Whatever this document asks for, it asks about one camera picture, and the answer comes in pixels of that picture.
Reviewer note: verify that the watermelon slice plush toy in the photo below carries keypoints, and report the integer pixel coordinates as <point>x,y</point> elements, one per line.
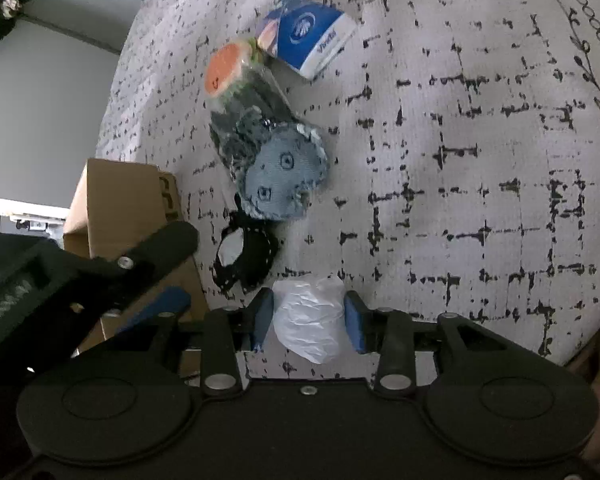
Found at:
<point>227,72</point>

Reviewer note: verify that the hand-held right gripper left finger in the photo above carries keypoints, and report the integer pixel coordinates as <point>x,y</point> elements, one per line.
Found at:
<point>261,321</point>

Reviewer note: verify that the brown cardboard box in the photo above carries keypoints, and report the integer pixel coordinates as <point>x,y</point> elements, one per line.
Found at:
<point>120,200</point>

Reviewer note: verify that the white black-patterned blanket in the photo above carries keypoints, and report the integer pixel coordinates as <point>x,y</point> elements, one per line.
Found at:
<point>455,110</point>

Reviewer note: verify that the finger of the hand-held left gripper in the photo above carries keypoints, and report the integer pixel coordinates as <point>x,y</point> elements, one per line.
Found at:
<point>155,247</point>
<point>162,301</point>

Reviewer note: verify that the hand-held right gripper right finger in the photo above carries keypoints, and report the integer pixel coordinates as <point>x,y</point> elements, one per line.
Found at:
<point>355,322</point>

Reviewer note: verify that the black lace headband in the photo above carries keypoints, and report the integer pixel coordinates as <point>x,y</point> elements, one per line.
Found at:
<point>252,255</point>

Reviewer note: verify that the blue-grey plush toy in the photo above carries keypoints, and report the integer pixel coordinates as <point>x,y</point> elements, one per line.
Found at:
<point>285,175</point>

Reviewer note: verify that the white plastic bag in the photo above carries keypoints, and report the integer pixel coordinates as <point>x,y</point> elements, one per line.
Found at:
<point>307,320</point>

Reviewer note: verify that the blue tissue packet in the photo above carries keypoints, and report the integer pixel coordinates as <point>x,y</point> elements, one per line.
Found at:
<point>307,32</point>

